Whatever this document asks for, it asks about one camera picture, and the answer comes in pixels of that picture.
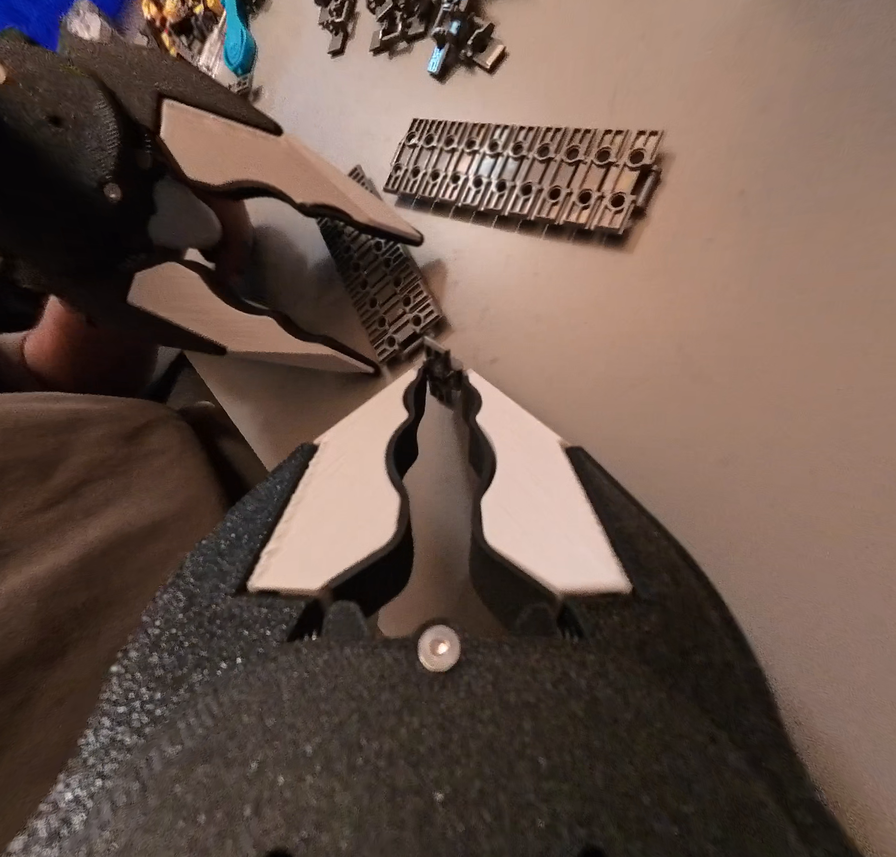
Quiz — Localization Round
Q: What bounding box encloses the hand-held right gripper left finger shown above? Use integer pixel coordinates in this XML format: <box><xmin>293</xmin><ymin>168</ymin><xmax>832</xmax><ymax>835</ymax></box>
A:
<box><xmin>246</xmin><ymin>367</ymin><xmax>429</xmax><ymax>598</ymax></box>

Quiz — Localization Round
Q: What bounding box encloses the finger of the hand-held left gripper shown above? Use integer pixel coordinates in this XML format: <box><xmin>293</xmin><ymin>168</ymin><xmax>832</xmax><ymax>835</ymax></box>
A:
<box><xmin>128</xmin><ymin>258</ymin><xmax>382</xmax><ymax>375</ymax></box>
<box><xmin>160</xmin><ymin>98</ymin><xmax>424</xmax><ymax>245</ymax></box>

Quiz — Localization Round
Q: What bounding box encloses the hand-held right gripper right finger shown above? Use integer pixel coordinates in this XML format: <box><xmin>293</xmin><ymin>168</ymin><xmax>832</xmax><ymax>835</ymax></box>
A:
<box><xmin>458</xmin><ymin>367</ymin><xmax>632</xmax><ymax>602</ymax></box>

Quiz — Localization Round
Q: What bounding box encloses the short grey track strip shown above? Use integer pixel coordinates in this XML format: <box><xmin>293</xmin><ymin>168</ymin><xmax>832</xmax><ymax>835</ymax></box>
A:
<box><xmin>318</xmin><ymin>164</ymin><xmax>445</xmax><ymax>368</ymax></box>

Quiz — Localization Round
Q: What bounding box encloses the single grey track link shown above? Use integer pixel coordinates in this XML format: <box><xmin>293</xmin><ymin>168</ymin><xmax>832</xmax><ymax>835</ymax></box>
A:
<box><xmin>423</xmin><ymin>339</ymin><xmax>463</xmax><ymax>404</ymax></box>

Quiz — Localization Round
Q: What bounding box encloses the pile of grey track links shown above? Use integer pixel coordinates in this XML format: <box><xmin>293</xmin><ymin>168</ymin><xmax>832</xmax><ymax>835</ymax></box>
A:
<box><xmin>314</xmin><ymin>0</ymin><xmax>536</xmax><ymax>77</ymax></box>

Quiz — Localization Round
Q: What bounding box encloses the assembled grey track strip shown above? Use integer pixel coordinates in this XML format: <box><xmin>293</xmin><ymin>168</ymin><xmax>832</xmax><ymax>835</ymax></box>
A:
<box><xmin>384</xmin><ymin>117</ymin><xmax>665</xmax><ymax>242</ymax></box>

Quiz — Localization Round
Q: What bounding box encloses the person's left hand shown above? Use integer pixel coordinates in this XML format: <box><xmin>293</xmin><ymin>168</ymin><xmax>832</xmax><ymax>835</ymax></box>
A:
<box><xmin>21</xmin><ymin>195</ymin><xmax>256</xmax><ymax>399</ymax></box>

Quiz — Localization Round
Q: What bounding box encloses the blue plastic separator tool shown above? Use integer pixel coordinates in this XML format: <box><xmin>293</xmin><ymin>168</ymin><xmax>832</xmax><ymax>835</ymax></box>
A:
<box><xmin>220</xmin><ymin>0</ymin><xmax>259</xmax><ymax>77</ymax></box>

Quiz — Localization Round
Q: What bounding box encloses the pile of mixed brick parts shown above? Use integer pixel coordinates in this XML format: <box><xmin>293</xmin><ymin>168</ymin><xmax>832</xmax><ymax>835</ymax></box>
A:
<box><xmin>136</xmin><ymin>0</ymin><xmax>274</xmax><ymax>95</ymax></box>

